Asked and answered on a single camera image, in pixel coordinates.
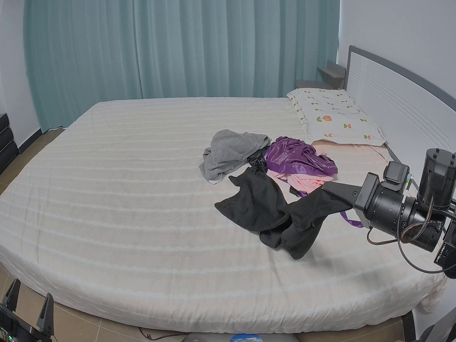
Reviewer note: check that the white printed pillow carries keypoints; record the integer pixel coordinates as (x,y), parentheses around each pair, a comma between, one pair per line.
(335,114)

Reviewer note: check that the black shiny garment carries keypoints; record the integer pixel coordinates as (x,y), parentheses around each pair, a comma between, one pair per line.
(257,160)

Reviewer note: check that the small dark garment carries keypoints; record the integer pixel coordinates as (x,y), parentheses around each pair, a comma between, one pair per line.
(295,191)

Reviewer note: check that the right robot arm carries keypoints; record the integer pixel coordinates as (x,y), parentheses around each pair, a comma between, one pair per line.
(436,180)

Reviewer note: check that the grey garment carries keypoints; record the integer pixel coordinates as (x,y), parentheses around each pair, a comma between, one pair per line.
(228,150)

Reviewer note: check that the blue-green curtain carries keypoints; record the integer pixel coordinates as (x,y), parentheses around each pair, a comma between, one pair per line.
(231,34)
(82,48)

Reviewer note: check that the grey bedside table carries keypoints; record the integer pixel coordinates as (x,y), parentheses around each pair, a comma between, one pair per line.
(329,72)

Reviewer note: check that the bed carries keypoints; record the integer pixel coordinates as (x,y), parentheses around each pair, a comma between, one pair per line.
(142,198)

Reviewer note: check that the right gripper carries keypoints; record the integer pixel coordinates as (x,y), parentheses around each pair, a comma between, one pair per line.
(388,212)

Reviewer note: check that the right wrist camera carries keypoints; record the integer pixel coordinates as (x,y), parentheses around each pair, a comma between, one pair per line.
(396,175)

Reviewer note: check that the black chest of drawers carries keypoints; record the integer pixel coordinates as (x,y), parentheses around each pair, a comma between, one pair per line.
(7,141)

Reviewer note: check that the purple satin garment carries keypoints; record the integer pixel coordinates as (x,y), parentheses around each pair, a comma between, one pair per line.
(295,157)

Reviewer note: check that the pink garment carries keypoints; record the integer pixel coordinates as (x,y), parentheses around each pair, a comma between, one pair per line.
(306,183)

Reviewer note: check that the black T-shirt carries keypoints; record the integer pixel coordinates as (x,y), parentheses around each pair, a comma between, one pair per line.
(256,201)

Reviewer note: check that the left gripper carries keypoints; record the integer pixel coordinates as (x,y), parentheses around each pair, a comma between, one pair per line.
(17,331)

